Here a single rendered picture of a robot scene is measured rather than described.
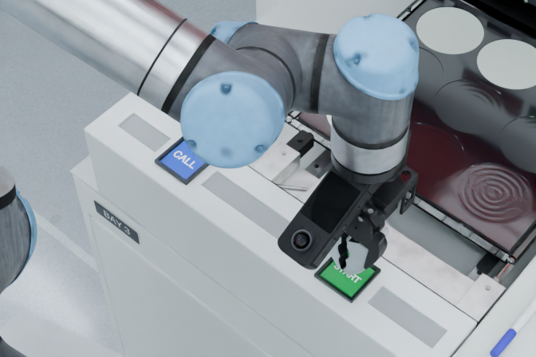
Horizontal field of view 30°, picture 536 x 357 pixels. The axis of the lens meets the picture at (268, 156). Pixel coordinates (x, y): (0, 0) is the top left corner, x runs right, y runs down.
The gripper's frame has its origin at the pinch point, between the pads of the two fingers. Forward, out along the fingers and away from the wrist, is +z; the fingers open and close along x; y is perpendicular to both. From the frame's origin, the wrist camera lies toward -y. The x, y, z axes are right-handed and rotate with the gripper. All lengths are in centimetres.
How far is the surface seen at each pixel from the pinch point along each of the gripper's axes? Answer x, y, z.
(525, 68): 4.0, 48.1, 8.1
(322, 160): 18.0, 19.1, 13.1
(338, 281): 0.0, -0.9, 1.7
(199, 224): 19.3, -4.0, 4.6
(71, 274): 81, 10, 98
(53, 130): 117, 37, 98
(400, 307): -7.2, 1.3, 2.5
